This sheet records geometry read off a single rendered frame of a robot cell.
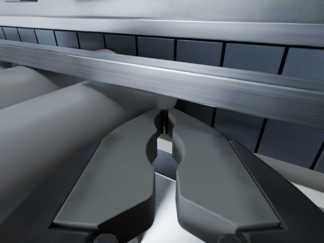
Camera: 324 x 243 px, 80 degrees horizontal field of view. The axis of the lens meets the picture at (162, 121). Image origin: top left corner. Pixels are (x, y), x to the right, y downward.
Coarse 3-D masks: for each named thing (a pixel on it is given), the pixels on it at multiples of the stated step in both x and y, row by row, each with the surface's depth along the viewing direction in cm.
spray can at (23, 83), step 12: (108, 48) 19; (0, 72) 12; (12, 72) 12; (24, 72) 12; (36, 72) 12; (48, 72) 13; (0, 84) 11; (12, 84) 11; (24, 84) 12; (36, 84) 12; (48, 84) 13; (60, 84) 13; (72, 84) 14; (0, 96) 10; (12, 96) 11; (24, 96) 11; (36, 96) 12; (0, 108) 10
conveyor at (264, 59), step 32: (0, 32) 28; (32, 32) 24; (64, 32) 21; (224, 64) 14; (256, 64) 13; (288, 64) 12; (320, 64) 12; (224, 128) 16; (256, 128) 15; (288, 128) 14; (288, 160) 15; (320, 160) 14
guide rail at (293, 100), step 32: (32, 64) 12; (64, 64) 10; (96, 64) 9; (128, 64) 8; (160, 64) 8; (192, 64) 8; (192, 96) 7; (224, 96) 7; (256, 96) 6; (288, 96) 6; (320, 96) 5; (320, 128) 6
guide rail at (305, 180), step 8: (160, 136) 16; (168, 136) 16; (160, 144) 16; (168, 144) 16; (264, 160) 14; (272, 160) 14; (280, 168) 13; (288, 168) 13; (296, 168) 13; (304, 168) 13; (288, 176) 12; (296, 176) 12; (304, 176) 12; (312, 176) 12; (320, 176) 12; (296, 184) 12; (304, 184) 12; (312, 184) 12; (320, 184) 12; (304, 192) 12; (312, 192) 11; (320, 192) 11; (312, 200) 12; (320, 200) 11
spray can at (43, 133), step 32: (64, 96) 10; (96, 96) 10; (128, 96) 12; (160, 96) 14; (0, 128) 7; (32, 128) 8; (64, 128) 8; (96, 128) 10; (0, 160) 7; (32, 160) 7; (64, 160) 8; (0, 192) 6
